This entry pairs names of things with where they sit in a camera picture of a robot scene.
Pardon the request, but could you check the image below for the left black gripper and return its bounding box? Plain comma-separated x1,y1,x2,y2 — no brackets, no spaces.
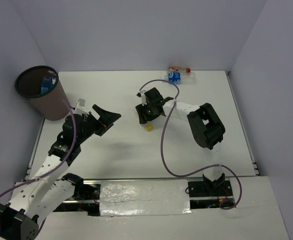
76,104,121,145

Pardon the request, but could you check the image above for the orange label bottle yellow cap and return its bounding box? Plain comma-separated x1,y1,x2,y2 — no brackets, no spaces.
144,123,153,132

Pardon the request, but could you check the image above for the blue label bottle white cap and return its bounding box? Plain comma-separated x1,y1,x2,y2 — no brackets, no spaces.
40,76,52,94

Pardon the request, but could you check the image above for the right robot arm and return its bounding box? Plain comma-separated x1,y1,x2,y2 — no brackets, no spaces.
135,87,226,196

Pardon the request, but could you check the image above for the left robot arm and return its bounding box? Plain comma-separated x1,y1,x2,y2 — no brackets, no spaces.
0,104,121,240

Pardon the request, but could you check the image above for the brown round waste bin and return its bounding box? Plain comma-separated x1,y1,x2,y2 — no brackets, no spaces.
14,65,69,121

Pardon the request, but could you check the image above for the blue label bottle at back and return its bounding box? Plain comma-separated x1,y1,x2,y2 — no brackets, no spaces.
161,72,196,85

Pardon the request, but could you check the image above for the red label bottle red cap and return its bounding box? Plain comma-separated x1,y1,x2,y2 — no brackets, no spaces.
168,66,191,74

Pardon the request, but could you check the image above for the silver foil tape sheet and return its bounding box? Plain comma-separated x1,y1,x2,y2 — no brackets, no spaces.
99,179,191,217

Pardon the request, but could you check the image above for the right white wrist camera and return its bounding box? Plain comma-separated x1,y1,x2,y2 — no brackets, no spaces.
136,90,148,106

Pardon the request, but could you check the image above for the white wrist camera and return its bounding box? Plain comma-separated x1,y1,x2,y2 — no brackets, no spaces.
74,98,88,115
136,90,148,106

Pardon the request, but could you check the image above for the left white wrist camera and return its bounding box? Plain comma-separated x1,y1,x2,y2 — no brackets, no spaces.
74,98,88,115

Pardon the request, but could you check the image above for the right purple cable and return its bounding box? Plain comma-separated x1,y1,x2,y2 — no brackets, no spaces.
139,79,243,210

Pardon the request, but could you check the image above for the purple cable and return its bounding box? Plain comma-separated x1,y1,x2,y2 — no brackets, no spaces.
139,79,243,210
0,98,78,238

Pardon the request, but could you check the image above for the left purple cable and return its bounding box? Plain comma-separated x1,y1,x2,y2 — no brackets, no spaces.
0,98,78,238

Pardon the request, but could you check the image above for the metal base rail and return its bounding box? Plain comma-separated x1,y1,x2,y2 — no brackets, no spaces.
55,179,234,217

